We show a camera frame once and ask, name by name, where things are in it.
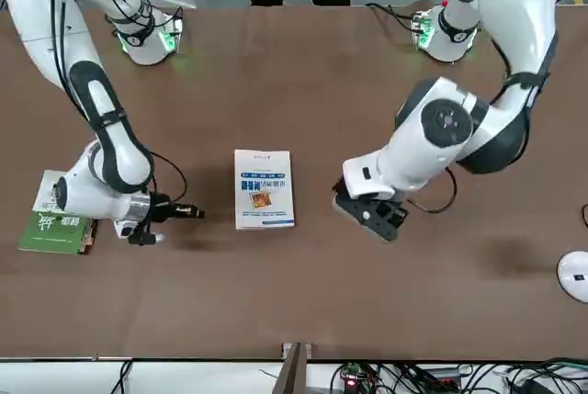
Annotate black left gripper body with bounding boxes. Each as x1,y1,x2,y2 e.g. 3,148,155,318
333,176,410,209

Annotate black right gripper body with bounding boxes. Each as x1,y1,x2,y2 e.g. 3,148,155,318
147,194,181,226

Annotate white blue cover book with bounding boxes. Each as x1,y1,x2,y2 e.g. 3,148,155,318
233,149,297,231

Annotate green white cover book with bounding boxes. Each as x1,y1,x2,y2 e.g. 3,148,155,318
17,169,100,257

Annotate circuit board red light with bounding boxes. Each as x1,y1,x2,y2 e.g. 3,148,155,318
338,360,368,388

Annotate white desk lamp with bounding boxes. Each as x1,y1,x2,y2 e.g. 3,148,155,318
556,250,588,307

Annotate aluminium frame post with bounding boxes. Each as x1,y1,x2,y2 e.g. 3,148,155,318
280,342,315,394

